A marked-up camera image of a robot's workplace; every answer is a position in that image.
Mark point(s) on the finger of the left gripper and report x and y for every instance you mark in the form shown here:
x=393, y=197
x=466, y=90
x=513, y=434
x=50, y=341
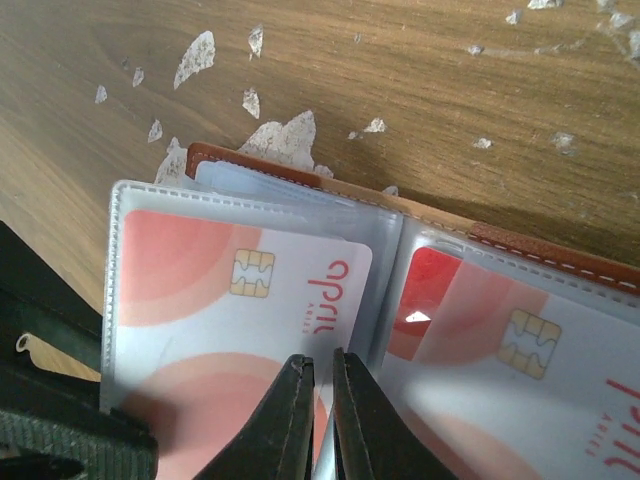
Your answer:
x=52, y=421

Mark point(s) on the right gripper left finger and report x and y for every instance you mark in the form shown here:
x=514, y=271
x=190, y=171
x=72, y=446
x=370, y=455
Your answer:
x=277, y=440

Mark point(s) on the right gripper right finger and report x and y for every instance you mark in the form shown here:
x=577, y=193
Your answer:
x=371, y=440

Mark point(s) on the red white credit card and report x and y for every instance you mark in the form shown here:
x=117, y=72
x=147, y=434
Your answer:
x=207, y=314
x=503, y=380

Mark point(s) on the brown leather card holder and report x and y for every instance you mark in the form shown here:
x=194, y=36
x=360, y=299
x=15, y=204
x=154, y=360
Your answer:
x=222, y=185

